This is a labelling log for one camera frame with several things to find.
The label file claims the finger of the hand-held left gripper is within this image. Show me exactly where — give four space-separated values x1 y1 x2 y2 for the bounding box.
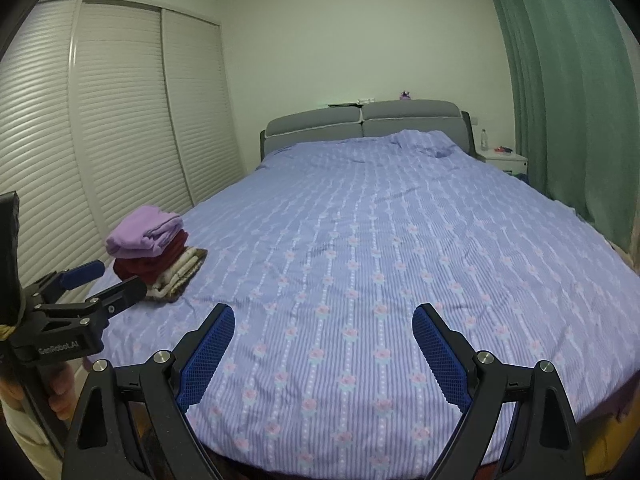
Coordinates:
27 259 107 305
85 276 148 318

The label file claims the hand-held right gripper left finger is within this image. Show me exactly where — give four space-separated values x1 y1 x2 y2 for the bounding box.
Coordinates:
60 303 236 480

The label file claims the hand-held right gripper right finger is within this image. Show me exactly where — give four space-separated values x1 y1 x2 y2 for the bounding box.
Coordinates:
412 303 586 480

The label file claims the purple sweater with green stripes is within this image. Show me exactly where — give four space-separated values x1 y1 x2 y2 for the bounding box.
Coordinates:
105 205 184 257

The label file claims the person's left hand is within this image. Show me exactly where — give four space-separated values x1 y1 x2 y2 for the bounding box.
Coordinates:
47 362 77 413

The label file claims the dark red folded garment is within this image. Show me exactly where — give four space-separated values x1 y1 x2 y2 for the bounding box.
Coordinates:
113 230 190 282

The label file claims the beige brown patterned folded garment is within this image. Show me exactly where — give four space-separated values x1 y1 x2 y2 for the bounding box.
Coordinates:
145 246 208 304

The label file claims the bed with floral blue sheet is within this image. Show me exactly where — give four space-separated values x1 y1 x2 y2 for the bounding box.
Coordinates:
87 130 640 480

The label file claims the white louvred wardrobe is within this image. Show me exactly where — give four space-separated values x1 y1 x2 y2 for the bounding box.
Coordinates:
0 0 247 288

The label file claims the white nightstand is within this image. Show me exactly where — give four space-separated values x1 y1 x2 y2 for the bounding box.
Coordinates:
475 150 529 177

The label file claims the grey padded headboard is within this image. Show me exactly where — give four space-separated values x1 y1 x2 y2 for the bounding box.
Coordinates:
260 100 474 170

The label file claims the green curtain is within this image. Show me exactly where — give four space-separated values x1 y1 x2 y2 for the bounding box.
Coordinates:
477 0 640 271

